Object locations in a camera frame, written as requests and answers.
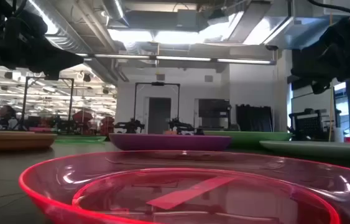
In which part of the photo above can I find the pale tape strip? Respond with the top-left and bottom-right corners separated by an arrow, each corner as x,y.
145,176 -> 236,210

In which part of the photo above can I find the long ceiling light strip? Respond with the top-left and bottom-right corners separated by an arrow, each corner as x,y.
75,52 -> 277,66

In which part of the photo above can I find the red transparent plastic bowl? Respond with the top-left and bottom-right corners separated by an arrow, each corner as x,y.
19,150 -> 350,224

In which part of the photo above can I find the orange plastic plate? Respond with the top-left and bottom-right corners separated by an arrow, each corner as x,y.
0,131 -> 58,152

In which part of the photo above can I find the white paper cup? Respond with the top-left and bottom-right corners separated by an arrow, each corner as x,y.
333,126 -> 345,143

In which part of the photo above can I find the black folded panel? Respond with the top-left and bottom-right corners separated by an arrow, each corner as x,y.
236,104 -> 274,133

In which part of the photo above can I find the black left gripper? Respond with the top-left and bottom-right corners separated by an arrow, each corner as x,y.
0,30 -> 84,81

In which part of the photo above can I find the purple plastic plate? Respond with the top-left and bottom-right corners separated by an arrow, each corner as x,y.
109,133 -> 233,152

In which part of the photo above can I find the dark wall screen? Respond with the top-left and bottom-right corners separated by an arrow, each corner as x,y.
198,98 -> 232,129

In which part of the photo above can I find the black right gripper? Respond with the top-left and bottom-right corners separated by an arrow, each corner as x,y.
290,16 -> 350,95

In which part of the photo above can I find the black mesh crate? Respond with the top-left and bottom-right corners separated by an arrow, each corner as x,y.
288,108 -> 342,141

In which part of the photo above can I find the grey door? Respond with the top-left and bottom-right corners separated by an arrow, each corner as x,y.
147,97 -> 172,134

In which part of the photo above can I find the large pale green plate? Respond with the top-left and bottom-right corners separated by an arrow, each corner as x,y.
259,140 -> 350,160

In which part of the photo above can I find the person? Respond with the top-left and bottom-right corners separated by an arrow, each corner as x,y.
0,105 -> 19,131

